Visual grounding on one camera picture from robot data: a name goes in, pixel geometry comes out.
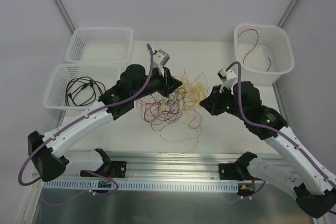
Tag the white perforated basket far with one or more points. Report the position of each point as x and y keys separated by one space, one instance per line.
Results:
x=100 y=44

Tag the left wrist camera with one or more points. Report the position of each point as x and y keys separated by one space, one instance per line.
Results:
x=160 y=58

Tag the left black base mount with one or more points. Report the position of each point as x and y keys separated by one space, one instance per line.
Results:
x=114 y=169

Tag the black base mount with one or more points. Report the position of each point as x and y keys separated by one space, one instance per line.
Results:
x=233 y=171
x=114 y=169

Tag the white slotted cable duct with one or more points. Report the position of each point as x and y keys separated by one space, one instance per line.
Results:
x=142 y=185

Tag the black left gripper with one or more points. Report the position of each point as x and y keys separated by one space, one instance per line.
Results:
x=166 y=83

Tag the white perforated basket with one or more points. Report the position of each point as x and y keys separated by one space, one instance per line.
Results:
x=75 y=86
x=100 y=44

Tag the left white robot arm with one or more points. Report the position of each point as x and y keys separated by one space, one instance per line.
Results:
x=114 y=103

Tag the white solid tub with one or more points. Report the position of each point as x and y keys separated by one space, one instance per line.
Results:
x=264 y=51

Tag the white perforated basket near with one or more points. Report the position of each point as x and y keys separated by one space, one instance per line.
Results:
x=75 y=86

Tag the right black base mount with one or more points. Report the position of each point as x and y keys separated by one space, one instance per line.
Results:
x=233 y=171

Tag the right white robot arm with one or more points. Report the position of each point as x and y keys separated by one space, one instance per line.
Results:
x=310 y=184

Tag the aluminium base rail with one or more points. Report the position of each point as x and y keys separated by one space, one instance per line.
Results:
x=170 y=163

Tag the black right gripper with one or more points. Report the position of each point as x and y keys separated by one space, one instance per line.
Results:
x=217 y=100

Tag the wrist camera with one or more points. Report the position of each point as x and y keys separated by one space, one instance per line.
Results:
x=228 y=78
x=160 y=58

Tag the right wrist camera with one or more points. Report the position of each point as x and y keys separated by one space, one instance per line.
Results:
x=228 y=78

